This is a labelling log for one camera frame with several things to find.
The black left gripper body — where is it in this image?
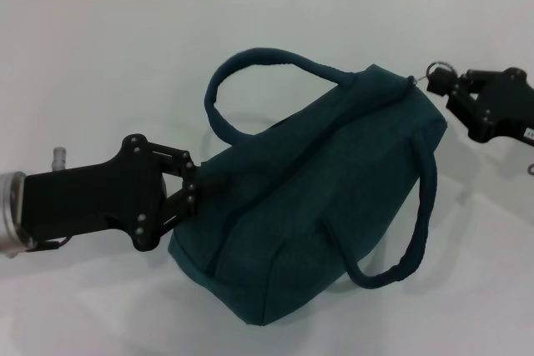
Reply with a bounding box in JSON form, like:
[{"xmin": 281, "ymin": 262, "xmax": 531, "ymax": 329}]
[{"xmin": 18, "ymin": 133, "xmax": 169, "ymax": 253}]

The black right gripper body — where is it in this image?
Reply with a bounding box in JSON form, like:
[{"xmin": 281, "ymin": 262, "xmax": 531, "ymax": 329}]
[{"xmin": 445, "ymin": 66, "xmax": 534, "ymax": 143}]

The teal insulated lunch bag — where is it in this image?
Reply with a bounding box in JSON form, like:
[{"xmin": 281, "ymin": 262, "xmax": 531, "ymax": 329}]
[{"xmin": 203, "ymin": 47, "xmax": 459, "ymax": 327}]

